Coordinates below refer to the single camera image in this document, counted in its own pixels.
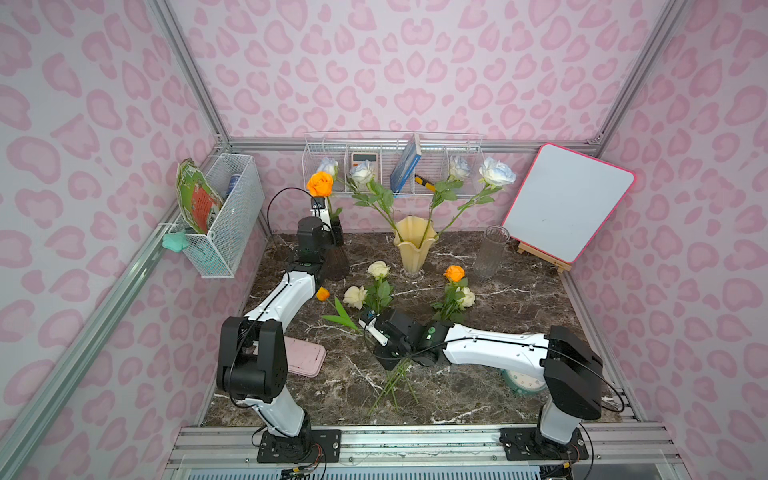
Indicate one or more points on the orange rose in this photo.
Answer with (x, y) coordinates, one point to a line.
(449, 308)
(320, 184)

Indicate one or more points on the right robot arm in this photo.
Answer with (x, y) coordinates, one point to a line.
(568, 367)

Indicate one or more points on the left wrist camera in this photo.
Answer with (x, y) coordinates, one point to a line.
(319, 209)

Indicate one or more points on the purple glass vase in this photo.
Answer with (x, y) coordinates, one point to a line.
(336, 266)

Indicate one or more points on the white calculator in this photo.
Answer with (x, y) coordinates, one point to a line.
(358, 158)

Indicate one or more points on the white wire side basket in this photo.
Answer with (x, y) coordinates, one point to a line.
(217, 254)

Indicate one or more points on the blue white rose two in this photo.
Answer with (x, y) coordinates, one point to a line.
(446, 190)

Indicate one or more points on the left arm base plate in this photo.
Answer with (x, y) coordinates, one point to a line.
(306, 447)

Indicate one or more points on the blue white rose one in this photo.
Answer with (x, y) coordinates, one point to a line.
(330, 166)

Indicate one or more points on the white wire wall shelf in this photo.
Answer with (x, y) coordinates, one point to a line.
(437, 148)

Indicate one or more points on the green alarm clock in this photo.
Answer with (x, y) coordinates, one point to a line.
(523, 384)

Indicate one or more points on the yellow utility knife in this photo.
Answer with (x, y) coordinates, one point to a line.
(425, 183)

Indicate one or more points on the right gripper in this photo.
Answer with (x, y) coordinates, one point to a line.
(384, 327)

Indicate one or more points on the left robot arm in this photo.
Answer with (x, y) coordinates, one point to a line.
(252, 364)

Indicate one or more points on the yellow ceramic vase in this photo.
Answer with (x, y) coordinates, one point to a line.
(414, 236)

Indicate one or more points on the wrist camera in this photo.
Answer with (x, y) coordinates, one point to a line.
(369, 327)
(319, 209)

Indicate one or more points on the orange tulip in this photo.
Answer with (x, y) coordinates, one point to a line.
(342, 315)

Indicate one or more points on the green red picture card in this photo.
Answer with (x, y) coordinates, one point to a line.
(198, 201)

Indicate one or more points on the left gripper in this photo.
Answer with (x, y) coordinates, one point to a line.
(334, 238)

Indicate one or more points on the pink flat case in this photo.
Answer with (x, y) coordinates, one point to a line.
(304, 358)

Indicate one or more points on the pink framed whiteboard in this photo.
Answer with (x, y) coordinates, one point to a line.
(563, 201)

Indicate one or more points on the blue white rose three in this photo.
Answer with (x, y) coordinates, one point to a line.
(368, 192)

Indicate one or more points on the clear glass vase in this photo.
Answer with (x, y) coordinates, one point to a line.
(490, 252)

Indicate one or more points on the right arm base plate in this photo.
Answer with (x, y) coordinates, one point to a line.
(528, 444)

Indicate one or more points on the green clip hook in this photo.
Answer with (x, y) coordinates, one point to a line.
(175, 241)

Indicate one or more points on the blue book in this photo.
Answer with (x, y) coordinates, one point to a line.
(406, 164)

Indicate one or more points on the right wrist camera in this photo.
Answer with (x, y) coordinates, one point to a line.
(369, 327)

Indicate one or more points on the wooden easel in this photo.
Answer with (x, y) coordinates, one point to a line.
(559, 264)

